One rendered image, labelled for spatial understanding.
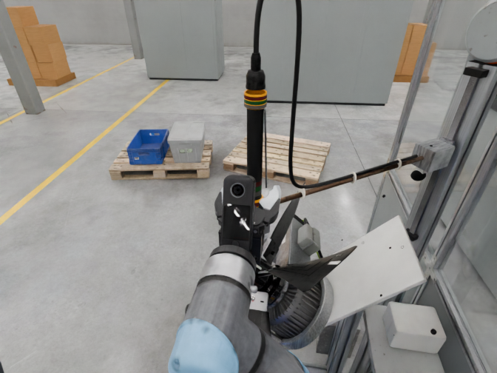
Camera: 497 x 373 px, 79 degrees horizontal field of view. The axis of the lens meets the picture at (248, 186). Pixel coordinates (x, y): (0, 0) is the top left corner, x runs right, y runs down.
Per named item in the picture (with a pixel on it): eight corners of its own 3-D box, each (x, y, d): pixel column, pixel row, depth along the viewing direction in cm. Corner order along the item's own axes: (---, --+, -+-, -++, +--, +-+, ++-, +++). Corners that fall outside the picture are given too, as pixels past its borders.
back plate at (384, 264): (264, 274, 144) (262, 273, 143) (391, 192, 108) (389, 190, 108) (246, 401, 100) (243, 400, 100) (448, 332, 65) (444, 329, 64)
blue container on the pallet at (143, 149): (171, 143, 419) (169, 128, 407) (162, 164, 369) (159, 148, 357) (141, 143, 418) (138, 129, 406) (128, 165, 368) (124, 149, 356)
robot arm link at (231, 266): (194, 270, 39) (256, 280, 37) (204, 245, 42) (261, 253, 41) (198, 306, 43) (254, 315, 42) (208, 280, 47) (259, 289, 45)
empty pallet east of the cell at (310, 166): (329, 152, 429) (331, 142, 421) (316, 189, 351) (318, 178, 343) (251, 139, 464) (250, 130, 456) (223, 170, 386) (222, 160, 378)
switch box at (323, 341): (350, 358, 132) (360, 329, 119) (315, 352, 134) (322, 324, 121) (347, 338, 139) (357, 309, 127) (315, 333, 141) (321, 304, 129)
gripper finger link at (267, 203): (275, 204, 62) (252, 230, 56) (277, 180, 59) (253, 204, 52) (289, 209, 61) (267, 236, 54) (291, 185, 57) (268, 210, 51)
